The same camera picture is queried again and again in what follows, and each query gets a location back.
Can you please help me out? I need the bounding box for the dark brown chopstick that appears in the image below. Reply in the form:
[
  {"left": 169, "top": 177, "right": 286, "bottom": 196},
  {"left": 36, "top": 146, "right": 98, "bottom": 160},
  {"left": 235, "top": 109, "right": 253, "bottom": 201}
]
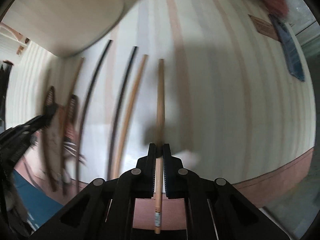
[
  {"left": 75, "top": 40, "right": 113, "bottom": 194},
  {"left": 106, "top": 46, "right": 138, "bottom": 180}
]

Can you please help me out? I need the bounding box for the light bamboo chopstick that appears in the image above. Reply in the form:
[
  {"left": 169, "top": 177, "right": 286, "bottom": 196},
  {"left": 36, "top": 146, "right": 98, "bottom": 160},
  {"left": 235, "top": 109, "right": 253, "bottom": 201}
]
[
  {"left": 110, "top": 54, "right": 149, "bottom": 179},
  {"left": 155, "top": 59, "right": 165, "bottom": 235},
  {"left": 60, "top": 57, "right": 85, "bottom": 196}
]

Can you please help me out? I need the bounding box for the brown card label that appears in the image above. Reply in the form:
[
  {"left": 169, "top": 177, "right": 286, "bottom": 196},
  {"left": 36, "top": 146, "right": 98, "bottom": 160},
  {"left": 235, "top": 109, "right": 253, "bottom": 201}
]
[{"left": 249, "top": 15, "right": 279, "bottom": 41}]

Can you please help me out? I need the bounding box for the blue cabinet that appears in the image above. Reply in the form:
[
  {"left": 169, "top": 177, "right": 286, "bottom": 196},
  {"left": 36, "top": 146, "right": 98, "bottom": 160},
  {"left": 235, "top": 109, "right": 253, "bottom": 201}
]
[{"left": 13, "top": 171, "right": 63, "bottom": 230}]

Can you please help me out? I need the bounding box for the beige utensil holder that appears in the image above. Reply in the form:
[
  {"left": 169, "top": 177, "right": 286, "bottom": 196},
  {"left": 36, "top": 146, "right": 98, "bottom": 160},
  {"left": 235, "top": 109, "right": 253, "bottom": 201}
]
[{"left": 3, "top": 0, "right": 124, "bottom": 57}]

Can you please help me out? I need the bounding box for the blue smartphone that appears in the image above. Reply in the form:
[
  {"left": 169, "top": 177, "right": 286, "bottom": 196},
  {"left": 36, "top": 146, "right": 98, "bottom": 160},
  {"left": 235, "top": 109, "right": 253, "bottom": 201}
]
[{"left": 268, "top": 14, "right": 305, "bottom": 82}]

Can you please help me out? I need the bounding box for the red round object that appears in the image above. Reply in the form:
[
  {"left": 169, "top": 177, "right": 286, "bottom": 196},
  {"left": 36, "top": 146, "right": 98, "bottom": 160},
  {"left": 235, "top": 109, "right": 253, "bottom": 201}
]
[{"left": 263, "top": 0, "right": 289, "bottom": 18}]

